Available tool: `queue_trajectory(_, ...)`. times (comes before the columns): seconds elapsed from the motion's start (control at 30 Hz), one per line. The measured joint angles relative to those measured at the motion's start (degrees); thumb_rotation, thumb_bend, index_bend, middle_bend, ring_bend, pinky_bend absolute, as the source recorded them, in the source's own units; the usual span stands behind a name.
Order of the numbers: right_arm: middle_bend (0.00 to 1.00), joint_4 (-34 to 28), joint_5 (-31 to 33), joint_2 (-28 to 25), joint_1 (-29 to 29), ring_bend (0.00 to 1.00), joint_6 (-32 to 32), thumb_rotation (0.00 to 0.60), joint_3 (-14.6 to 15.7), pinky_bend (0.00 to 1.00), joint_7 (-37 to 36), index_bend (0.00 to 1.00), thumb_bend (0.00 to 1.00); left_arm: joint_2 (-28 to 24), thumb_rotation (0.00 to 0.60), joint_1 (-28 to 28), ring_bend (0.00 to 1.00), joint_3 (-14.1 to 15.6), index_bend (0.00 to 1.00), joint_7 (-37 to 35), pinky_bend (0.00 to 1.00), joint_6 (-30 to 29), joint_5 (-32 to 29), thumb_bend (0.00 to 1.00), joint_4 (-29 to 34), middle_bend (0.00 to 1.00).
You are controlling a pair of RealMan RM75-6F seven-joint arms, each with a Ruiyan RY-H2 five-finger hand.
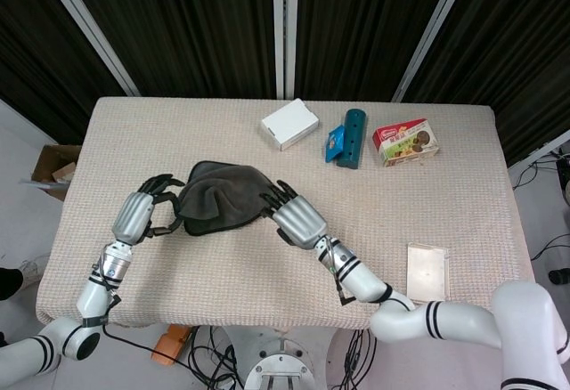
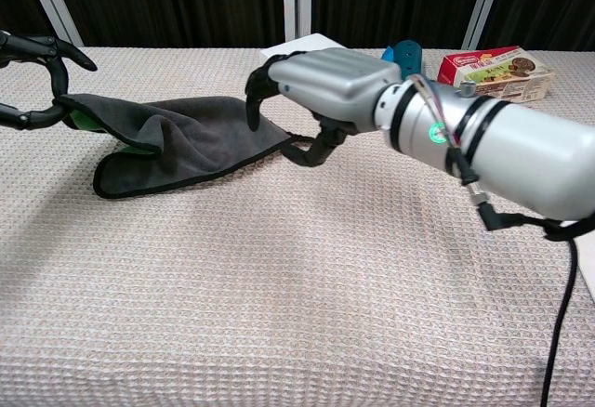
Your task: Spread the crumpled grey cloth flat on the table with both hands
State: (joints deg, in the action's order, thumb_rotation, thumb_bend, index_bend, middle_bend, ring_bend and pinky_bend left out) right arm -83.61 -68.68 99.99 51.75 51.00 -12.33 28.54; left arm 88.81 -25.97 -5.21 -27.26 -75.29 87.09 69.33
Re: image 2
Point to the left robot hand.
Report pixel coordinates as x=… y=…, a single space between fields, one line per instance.
x=56 y=77

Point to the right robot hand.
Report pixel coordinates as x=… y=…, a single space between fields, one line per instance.
x=330 y=74

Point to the dark grey cloth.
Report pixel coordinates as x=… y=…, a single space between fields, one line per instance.
x=195 y=142

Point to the white cardboard box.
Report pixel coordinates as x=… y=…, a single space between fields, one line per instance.
x=297 y=44

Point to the teal holder with holes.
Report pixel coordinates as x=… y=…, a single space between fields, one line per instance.
x=409 y=57

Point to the dark curtain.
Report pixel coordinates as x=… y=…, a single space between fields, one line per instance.
x=176 y=3

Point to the red green biscuit box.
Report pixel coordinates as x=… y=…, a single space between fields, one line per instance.
x=499 y=72

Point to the beige waffle tablecloth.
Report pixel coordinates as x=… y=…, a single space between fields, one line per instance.
x=279 y=263

